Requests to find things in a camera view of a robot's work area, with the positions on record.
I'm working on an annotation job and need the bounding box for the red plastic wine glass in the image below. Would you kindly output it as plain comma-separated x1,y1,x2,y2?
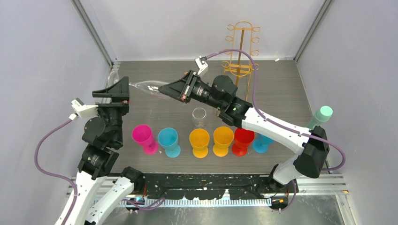
232,128,255,157

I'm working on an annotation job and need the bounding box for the pink plastic wine glass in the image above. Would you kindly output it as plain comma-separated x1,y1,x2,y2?
131,124,159,155

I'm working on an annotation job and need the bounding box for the clear wine glass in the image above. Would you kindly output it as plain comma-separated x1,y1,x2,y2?
192,107,207,128
107,70,171,99

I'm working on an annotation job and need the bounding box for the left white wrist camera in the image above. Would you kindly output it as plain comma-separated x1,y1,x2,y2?
69,98,98,121

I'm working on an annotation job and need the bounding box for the yellow wine glass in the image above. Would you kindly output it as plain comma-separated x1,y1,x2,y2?
189,128,210,158
213,127,234,157

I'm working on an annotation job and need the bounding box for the mint green bottle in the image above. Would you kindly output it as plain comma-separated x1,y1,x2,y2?
307,105,333,130

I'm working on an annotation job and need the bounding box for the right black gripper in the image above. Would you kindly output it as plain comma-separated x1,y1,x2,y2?
159,70,224,110

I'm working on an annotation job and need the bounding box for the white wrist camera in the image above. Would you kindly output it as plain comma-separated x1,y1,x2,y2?
69,98,98,121
195,56,208,76

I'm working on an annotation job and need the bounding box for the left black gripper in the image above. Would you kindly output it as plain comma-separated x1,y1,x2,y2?
94,76,131,145

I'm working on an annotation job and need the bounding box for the blue wine glass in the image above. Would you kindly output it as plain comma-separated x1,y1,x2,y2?
158,127,181,158
252,134,274,154

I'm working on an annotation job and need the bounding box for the clear wine glass front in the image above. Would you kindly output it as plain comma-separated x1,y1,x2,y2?
192,107,207,128

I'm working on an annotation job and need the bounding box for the yellow wine glass front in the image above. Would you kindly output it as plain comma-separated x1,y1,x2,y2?
213,127,234,157

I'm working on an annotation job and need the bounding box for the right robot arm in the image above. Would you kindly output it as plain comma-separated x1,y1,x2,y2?
158,70,329,192

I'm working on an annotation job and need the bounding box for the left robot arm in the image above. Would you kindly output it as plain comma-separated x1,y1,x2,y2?
56,76,145,225

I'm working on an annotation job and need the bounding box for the gold wine glass rack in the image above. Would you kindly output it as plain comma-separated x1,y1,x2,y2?
222,21,260,100

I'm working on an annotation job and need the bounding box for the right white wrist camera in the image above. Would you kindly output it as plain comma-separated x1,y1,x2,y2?
195,56,208,76

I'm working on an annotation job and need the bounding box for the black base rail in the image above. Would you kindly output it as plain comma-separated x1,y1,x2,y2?
67,172,346,209

